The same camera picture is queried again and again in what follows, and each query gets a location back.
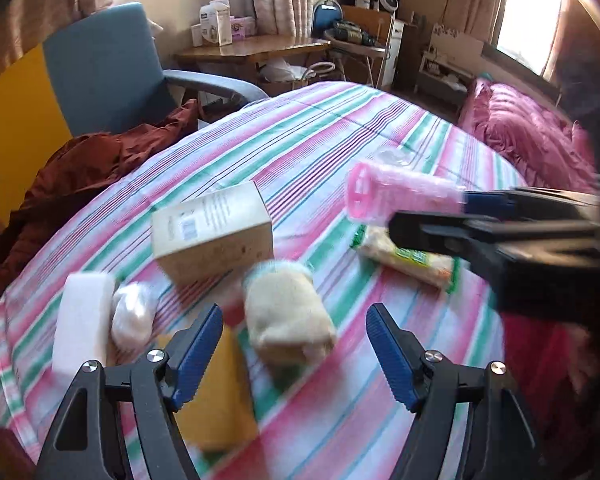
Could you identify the plastic white ball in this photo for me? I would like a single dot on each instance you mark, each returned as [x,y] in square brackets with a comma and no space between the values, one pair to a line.
[135,306]

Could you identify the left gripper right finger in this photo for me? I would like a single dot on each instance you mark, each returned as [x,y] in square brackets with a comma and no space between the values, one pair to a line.
[499,441]

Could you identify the white shelf unit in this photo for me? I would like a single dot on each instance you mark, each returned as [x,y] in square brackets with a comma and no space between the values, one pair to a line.
[393,46]

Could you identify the white green scrub sponge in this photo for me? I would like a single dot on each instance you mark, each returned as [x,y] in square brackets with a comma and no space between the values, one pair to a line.
[83,323]

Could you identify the white cardboard box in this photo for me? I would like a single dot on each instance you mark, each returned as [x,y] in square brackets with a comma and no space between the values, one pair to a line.
[212,234]

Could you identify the pink hair roller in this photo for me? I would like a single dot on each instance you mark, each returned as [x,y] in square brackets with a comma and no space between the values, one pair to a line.
[376,191]

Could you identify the magenta quilted blanket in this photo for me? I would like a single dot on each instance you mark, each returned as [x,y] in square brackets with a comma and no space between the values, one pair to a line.
[547,150]

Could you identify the grey yellow blue chair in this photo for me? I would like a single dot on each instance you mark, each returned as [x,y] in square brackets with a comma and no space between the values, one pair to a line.
[100,74]

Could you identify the blue bag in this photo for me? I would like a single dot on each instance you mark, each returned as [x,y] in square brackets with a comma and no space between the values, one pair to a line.
[325,13]

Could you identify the cracker snack packet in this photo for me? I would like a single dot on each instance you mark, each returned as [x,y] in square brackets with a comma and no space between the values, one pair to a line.
[440,271]

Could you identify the dark red blanket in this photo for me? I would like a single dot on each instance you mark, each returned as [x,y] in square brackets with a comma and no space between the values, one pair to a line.
[79,171]

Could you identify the white boxes on desk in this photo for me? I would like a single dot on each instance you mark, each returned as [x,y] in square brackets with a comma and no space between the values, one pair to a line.
[219,27]

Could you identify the wooden desk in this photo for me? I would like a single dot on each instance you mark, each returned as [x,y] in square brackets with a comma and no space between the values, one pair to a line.
[242,59]

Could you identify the beige towel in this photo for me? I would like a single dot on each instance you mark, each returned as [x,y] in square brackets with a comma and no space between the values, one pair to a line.
[286,319]

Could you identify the striped bed sheet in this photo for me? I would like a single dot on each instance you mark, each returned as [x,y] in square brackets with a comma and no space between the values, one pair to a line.
[336,417]

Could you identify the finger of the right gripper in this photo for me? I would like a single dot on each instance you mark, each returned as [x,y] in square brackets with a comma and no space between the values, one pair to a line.
[460,239]
[529,204]

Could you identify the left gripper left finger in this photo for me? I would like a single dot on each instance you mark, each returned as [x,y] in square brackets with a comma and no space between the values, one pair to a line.
[86,440]

